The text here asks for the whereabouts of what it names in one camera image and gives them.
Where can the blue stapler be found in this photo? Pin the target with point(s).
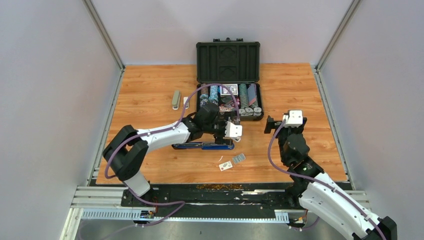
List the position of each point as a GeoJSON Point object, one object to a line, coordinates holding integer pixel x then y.
{"type": "Point", "coordinates": [204, 146]}

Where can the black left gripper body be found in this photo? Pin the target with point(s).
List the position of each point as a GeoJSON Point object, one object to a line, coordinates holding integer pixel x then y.
{"type": "Point", "coordinates": [218, 127]}

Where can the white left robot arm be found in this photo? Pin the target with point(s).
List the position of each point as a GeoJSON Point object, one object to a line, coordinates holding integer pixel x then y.
{"type": "Point", "coordinates": [126, 151]}

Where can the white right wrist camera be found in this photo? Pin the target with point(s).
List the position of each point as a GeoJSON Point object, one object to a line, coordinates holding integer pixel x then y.
{"type": "Point", "coordinates": [293, 118]}

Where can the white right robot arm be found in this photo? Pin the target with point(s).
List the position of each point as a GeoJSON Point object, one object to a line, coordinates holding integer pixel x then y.
{"type": "Point", "coordinates": [314, 190]}

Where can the black poker chip case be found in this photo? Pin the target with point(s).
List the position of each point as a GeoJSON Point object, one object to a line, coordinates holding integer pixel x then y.
{"type": "Point", "coordinates": [230, 62]}

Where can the blue playing card deck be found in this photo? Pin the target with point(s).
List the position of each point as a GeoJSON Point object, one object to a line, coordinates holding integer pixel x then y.
{"type": "Point", "coordinates": [229, 89]}

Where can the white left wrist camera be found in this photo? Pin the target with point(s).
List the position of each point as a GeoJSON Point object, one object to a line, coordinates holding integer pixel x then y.
{"type": "Point", "coordinates": [233, 131]}

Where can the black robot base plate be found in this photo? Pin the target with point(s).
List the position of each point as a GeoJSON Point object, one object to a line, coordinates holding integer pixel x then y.
{"type": "Point", "coordinates": [221, 201]}

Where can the small white stapler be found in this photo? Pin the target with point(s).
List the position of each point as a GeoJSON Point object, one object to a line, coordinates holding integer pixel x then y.
{"type": "Point", "coordinates": [186, 102]}

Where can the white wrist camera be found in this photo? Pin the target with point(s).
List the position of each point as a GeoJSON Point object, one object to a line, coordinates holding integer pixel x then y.
{"type": "Point", "coordinates": [233, 131]}
{"type": "Point", "coordinates": [293, 118]}

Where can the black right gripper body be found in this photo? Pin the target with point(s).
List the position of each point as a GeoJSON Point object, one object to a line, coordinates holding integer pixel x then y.
{"type": "Point", "coordinates": [282, 134]}

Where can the grey-green stapler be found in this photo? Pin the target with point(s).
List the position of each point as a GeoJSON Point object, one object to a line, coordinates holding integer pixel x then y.
{"type": "Point", "coordinates": [176, 98]}

